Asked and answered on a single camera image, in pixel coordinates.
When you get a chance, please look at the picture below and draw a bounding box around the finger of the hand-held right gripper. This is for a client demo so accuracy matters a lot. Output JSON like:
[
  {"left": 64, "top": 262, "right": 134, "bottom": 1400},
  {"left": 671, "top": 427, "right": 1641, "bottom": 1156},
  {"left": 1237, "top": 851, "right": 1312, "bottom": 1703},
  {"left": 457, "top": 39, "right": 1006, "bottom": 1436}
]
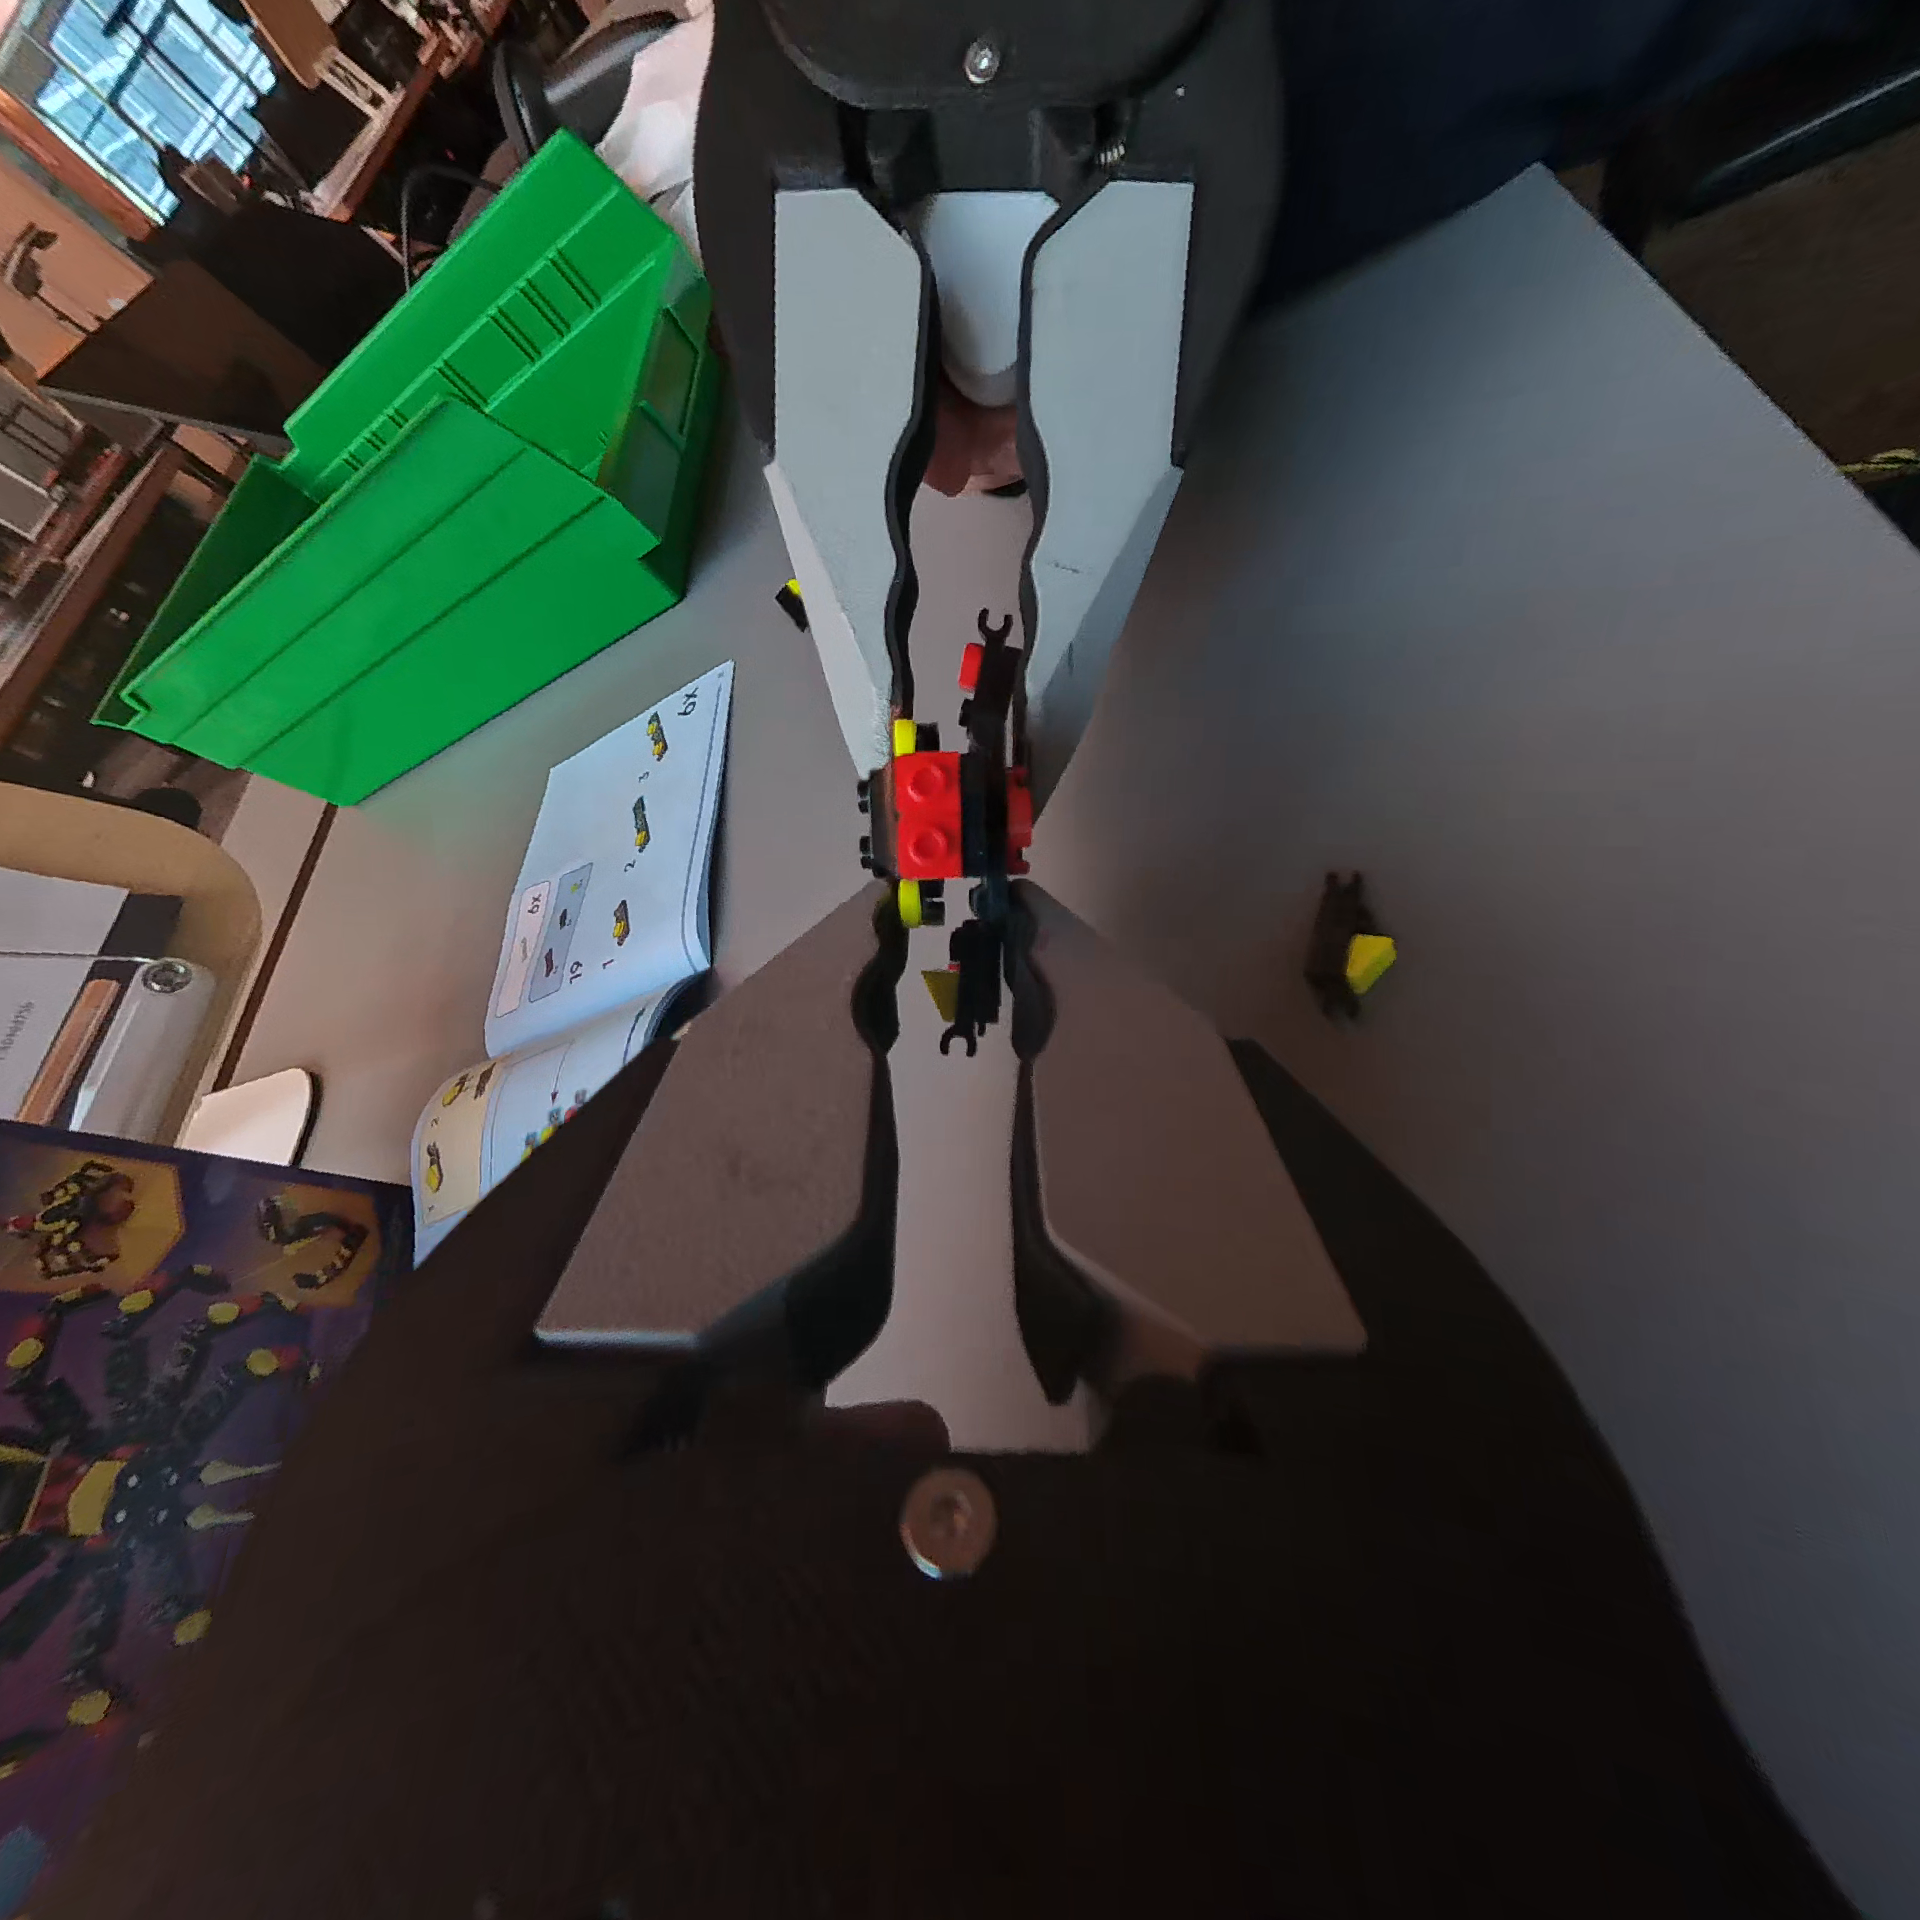
[
  {"left": 1019, "top": 177, "right": 1204, "bottom": 813},
  {"left": 765, "top": 182, "right": 936, "bottom": 771}
]

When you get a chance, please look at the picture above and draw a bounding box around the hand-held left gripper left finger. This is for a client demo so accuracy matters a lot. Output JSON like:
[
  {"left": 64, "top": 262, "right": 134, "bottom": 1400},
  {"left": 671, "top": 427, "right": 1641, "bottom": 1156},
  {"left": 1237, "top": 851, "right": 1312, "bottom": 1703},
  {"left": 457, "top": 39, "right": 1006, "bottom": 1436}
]
[{"left": 532, "top": 887, "right": 905, "bottom": 1414}]

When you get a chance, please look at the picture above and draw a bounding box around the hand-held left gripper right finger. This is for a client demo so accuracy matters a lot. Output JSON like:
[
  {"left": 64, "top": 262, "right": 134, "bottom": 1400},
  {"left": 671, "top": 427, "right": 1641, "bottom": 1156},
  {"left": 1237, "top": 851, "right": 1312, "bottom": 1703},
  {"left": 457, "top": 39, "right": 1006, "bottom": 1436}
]
[{"left": 1002, "top": 887, "right": 1373, "bottom": 1411}]

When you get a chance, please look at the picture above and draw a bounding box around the red black yellow lego model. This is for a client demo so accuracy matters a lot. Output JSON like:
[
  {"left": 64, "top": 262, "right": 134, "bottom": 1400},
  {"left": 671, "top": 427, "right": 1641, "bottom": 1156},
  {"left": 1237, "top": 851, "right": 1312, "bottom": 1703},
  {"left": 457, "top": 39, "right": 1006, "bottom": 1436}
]
[{"left": 856, "top": 610, "right": 1044, "bottom": 1061}]

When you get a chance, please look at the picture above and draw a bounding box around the black and yellow lego piece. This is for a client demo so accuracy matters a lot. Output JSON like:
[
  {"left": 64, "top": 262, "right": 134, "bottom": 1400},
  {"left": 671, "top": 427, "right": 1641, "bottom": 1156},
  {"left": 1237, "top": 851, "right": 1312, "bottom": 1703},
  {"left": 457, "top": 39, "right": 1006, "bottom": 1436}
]
[{"left": 1305, "top": 870, "right": 1399, "bottom": 1026}]

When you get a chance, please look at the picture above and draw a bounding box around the lego instruction booklet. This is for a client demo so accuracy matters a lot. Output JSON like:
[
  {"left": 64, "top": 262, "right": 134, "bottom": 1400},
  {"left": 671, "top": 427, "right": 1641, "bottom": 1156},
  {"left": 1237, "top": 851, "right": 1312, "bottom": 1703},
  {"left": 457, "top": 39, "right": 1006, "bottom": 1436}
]
[{"left": 409, "top": 660, "right": 737, "bottom": 1265}]

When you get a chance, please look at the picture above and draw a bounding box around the purple lego box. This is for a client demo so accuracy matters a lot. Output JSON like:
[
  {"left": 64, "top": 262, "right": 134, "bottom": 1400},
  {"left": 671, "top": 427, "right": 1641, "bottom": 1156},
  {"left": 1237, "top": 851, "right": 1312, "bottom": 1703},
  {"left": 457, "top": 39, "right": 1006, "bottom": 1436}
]
[{"left": 0, "top": 1120, "right": 418, "bottom": 1920}]

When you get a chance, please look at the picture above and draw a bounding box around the person's right hand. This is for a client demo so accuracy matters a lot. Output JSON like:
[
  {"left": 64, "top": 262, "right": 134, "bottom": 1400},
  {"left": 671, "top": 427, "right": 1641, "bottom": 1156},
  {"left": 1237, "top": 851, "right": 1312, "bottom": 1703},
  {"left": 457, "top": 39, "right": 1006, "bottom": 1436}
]
[{"left": 923, "top": 402, "right": 1037, "bottom": 499}]

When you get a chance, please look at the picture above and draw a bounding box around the green plastic bin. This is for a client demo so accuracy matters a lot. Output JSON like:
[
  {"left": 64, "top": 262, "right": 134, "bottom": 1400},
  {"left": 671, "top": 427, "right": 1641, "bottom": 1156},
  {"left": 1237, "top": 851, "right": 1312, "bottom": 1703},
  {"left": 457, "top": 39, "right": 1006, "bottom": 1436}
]
[
  {"left": 284, "top": 128, "right": 726, "bottom": 632},
  {"left": 90, "top": 398, "right": 696, "bottom": 813}
]

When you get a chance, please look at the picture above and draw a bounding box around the black office chair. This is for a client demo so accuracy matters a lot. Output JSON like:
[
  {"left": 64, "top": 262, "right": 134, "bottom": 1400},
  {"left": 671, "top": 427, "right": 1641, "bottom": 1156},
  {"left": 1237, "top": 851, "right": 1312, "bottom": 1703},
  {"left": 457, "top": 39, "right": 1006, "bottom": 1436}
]
[{"left": 495, "top": 28, "right": 709, "bottom": 171}]

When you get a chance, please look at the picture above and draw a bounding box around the beige wooden chair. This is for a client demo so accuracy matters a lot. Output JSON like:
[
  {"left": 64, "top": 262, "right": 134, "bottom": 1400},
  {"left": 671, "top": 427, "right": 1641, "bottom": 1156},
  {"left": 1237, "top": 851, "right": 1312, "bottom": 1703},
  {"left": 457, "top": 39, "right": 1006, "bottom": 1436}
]
[{"left": 0, "top": 779, "right": 268, "bottom": 1146}]

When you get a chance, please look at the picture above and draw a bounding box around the window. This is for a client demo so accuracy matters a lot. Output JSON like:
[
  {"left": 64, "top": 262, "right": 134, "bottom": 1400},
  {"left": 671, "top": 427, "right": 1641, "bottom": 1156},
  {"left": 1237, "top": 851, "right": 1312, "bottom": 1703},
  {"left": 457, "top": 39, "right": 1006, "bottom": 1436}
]
[{"left": 29, "top": 0, "right": 282, "bottom": 186}]

